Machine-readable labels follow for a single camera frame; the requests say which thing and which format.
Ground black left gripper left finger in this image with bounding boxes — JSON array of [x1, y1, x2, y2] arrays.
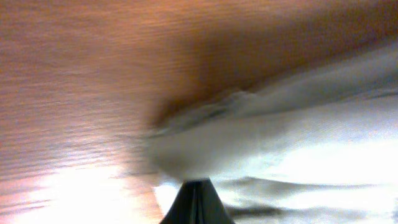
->
[[160, 182, 195, 224]]

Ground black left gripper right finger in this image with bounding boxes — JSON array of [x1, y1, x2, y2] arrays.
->
[[195, 179, 235, 224]]

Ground khaki shorts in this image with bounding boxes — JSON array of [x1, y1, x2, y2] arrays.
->
[[146, 40, 397, 223]]

